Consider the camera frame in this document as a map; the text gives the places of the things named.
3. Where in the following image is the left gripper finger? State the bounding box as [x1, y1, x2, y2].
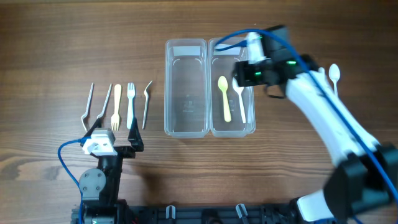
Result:
[83, 118, 102, 139]
[127, 118, 144, 152]

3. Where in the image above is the white plastic spoon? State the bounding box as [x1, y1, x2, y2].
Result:
[232, 78, 246, 124]

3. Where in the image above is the white plastic fork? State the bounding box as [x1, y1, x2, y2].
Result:
[126, 82, 136, 129]

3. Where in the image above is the white side-lying fork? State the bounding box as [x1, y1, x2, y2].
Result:
[97, 83, 113, 119]
[142, 80, 153, 129]

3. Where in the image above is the short white spoon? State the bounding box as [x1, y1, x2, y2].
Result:
[318, 67, 325, 74]

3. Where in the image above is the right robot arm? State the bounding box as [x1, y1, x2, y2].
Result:
[234, 26, 397, 223]

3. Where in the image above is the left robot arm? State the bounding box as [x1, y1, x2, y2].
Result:
[71, 118, 144, 224]

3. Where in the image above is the right clear plastic container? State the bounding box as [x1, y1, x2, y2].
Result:
[207, 37, 256, 138]

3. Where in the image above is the clear plastic container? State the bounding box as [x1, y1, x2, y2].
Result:
[207, 37, 256, 138]
[164, 39, 209, 139]

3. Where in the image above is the left clear plastic container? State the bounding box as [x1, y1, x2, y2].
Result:
[164, 39, 209, 139]

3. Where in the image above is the far left white fork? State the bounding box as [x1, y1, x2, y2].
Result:
[81, 83, 94, 131]

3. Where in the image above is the left blue cable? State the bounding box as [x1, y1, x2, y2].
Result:
[57, 138, 91, 224]

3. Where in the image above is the blue cable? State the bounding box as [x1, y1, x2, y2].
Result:
[213, 28, 398, 224]
[57, 138, 91, 224]

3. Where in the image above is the right blue cable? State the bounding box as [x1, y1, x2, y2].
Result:
[213, 28, 398, 224]

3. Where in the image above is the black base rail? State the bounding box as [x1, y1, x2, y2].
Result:
[70, 203, 299, 224]

